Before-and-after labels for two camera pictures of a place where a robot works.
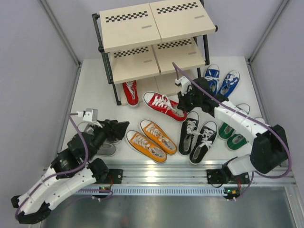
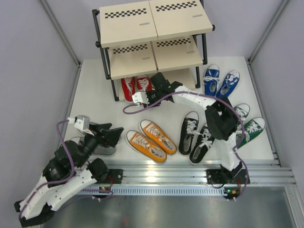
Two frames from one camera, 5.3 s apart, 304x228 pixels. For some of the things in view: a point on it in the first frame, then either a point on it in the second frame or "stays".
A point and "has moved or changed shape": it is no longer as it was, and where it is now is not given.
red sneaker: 164,106 to 144,83
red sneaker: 131,92 has moved or changed shape
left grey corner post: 49,10 stays
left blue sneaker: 213,74 stays
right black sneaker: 204,139 stays
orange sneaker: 146,146 stays
